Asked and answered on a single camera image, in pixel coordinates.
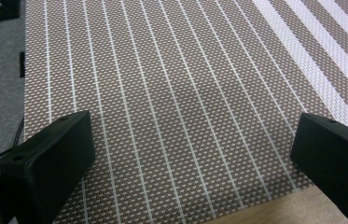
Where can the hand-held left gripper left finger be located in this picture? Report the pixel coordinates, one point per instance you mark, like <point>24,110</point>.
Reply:
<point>47,165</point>

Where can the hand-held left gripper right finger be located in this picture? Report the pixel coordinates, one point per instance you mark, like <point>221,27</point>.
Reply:
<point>336,155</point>

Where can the small black block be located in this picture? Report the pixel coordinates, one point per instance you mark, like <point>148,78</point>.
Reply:
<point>22,64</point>

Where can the brown striped woven placemat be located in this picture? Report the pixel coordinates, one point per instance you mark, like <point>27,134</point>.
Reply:
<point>178,102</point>

